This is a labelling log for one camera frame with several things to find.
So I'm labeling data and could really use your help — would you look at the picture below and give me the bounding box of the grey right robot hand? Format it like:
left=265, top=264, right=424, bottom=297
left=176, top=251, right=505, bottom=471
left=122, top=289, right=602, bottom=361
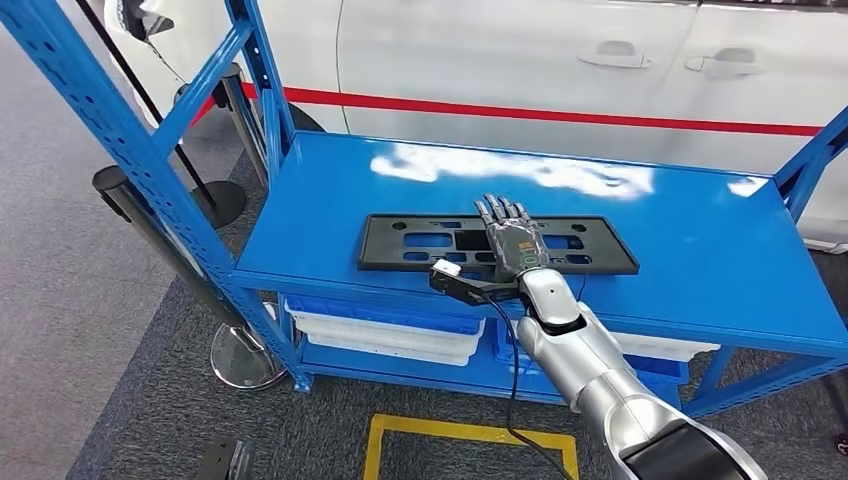
left=474, top=193, right=552, bottom=281

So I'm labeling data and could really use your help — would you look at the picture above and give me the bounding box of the black plastic frame part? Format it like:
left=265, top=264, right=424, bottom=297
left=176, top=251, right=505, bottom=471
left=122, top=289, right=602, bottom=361
left=357, top=213, right=641, bottom=277

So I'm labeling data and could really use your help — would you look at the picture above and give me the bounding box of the blue metal shelf rack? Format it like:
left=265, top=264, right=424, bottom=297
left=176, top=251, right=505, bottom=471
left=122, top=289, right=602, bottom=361
left=0, top=0, right=848, bottom=420

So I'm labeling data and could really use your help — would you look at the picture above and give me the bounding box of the red barrier belt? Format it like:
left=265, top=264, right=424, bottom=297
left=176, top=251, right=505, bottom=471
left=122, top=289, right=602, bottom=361
left=239, top=80, right=825, bottom=138
left=190, top=95, right=219, bottom=127

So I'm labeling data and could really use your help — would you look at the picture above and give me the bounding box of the white car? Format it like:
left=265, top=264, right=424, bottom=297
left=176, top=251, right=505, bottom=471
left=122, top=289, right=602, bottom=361
left=102, top=0, right=848, bottom=255

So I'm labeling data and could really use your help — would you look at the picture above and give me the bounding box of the black pole with disc base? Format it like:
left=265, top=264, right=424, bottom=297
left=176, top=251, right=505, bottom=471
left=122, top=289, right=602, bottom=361
left=71, top=0, right=248, bottom=231

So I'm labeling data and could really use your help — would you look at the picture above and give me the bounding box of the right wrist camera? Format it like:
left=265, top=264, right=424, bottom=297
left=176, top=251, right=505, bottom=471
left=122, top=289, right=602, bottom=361
left=429, top=259, right=521, bottom=307

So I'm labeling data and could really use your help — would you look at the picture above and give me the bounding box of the black cable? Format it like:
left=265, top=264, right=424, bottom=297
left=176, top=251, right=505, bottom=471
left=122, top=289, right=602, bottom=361
left=483, top=294, right=574, bottom=480

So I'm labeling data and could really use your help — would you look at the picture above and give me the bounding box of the white car door handle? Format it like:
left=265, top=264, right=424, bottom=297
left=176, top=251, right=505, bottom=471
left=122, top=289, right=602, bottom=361
left=576, top=40, right=654, bottom=71
left=683, top=47, right=764, bottom=77

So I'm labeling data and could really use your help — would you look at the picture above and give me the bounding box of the chrome barrier post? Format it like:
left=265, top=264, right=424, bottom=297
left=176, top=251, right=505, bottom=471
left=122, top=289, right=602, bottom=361
left=173, top=62, right=271, bottom=190
left=91, top=165, right=287, bottom=391

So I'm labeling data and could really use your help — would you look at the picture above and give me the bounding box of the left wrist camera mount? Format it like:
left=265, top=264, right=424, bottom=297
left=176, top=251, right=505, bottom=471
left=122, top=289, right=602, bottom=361
left=195, top=437, right=256, bottom=480

